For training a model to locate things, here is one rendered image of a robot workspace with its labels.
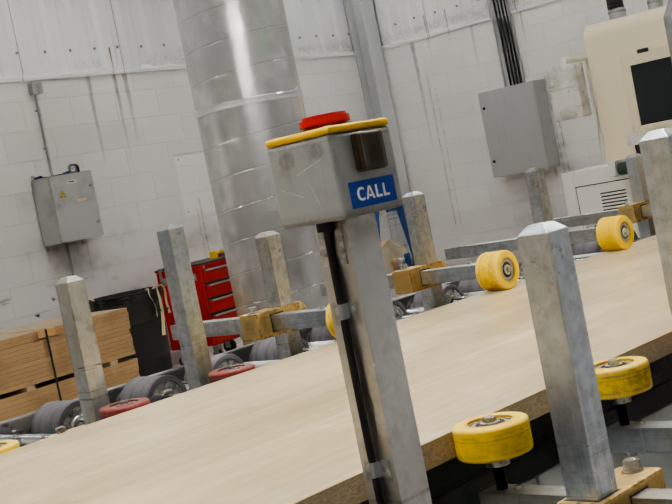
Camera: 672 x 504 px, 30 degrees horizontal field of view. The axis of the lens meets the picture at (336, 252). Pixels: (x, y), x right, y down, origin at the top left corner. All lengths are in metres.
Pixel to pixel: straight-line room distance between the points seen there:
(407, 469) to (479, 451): 0.31
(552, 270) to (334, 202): 0.30
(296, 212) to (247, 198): 4.43
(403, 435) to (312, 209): 0.19
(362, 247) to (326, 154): 0.08
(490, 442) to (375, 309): 0.35
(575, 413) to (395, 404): 0.26
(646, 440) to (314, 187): 0.68
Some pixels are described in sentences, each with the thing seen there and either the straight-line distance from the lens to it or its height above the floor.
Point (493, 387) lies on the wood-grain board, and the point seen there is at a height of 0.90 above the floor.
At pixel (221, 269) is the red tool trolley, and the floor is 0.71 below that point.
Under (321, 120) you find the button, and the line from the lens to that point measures 0.96.
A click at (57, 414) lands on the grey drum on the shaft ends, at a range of 2.58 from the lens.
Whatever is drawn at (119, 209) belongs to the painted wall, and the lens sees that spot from 10.14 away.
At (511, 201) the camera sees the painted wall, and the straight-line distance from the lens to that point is 11.99.
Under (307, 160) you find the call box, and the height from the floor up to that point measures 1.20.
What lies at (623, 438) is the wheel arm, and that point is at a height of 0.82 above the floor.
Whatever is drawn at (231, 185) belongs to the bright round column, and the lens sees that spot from 5.43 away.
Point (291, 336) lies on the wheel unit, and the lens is 2.41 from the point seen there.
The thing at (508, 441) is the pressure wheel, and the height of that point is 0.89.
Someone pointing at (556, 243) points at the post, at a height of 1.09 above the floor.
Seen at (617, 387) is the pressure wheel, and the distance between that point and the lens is 1.48.
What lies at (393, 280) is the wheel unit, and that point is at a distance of 2.69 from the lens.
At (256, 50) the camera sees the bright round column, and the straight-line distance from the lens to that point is 5.42.
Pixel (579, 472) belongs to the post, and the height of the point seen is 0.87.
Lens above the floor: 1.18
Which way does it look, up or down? 3 degrees down
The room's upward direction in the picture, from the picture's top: 11 degrees counter-clockwise
